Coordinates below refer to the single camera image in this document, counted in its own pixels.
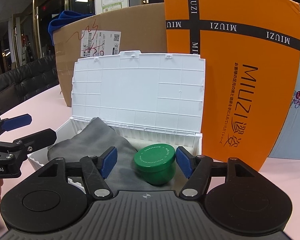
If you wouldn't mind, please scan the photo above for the orange MIUZI box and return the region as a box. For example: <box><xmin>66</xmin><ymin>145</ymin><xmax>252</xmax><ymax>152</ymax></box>
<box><xmin>164</xmin><ymin>0</ymin><xmax>300</xmax><ymax>170</ymax></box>

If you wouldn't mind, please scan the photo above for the brown cardboard box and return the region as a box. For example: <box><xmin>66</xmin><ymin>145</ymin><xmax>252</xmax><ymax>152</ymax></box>
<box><xmin>53</xmin><ymin>3</ymin><xmax>167</xmax><ymax>107</ymax></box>

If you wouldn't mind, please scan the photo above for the grey cloth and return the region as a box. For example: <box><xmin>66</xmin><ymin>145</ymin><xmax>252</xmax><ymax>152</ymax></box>
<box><xmin>47</xmin><ymin>118</ymin><xmax>171</xmax><ymax>194</ymax></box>

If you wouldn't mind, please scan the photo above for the blue cloth on box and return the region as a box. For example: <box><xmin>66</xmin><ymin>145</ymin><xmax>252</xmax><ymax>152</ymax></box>
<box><xmin>48</xmin><ymin>10</ymin><xmax>93</xmax><ymax>44</ymax></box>

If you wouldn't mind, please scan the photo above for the green round jar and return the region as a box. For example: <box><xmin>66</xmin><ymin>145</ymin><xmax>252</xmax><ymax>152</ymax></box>
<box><xmin>134</xmin><ymin>144</ymin><xmax>175</xmax><ymax>185</ymax></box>

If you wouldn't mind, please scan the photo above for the black leather sofa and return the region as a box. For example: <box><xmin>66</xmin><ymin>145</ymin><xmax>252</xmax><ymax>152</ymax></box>
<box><xmin>0</xmin><ymin>55</ymin><xmax>59</xmax><ymax>115</ymax></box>

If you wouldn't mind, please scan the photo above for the white plastic container box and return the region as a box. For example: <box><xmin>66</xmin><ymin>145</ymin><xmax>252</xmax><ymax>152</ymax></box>
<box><xmin>27</xmin><ymin>50</ymin><xmax>207</xmax><ymax>196</ymax></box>

